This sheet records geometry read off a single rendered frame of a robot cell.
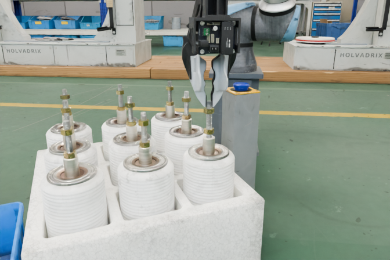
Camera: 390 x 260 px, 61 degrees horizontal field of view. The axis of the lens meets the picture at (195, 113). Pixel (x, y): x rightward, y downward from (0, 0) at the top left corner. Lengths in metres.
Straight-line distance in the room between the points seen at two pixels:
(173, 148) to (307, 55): 2.11
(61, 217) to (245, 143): 0.47
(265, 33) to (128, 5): 1.80
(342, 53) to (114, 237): 2.42
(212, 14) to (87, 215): 0.36
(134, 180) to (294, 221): 0.48
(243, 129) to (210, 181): 0.27
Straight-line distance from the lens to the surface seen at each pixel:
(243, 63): 1.15
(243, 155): 0.85
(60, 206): 0.54
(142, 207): 0.56
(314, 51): 2.70
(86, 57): 2.89
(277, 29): 1.12
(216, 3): 0.50
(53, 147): 0.68
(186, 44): 0.56
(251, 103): 0.81
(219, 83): 0.57
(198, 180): 0.59
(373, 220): 0.97
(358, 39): 2.95
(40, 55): 3.07
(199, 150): 0.62
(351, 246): 0.86
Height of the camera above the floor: 0.49
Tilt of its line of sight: 17 degrees down
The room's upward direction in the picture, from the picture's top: straight up
